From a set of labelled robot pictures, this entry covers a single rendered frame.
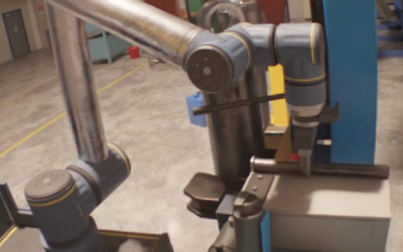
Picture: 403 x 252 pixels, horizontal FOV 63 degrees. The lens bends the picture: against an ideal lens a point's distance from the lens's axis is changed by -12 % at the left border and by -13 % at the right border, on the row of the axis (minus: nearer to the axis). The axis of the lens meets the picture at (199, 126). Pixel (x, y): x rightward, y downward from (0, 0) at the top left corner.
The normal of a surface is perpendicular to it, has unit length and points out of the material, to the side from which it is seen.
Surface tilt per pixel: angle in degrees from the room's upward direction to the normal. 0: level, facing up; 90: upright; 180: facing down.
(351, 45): 90
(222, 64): 88
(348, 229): 90
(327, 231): 90
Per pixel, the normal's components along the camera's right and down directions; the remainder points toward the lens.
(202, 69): -0.41, 0.42
